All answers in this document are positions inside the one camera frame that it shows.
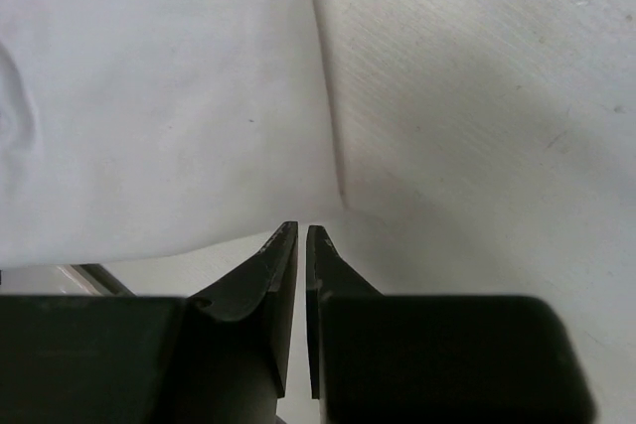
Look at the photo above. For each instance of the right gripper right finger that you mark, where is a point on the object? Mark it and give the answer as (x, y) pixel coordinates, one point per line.
(377, 358)

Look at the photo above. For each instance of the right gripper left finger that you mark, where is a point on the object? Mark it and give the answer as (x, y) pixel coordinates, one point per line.
(219, 356)

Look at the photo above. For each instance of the white skirt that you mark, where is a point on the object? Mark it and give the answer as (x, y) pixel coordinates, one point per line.
(143, 128)

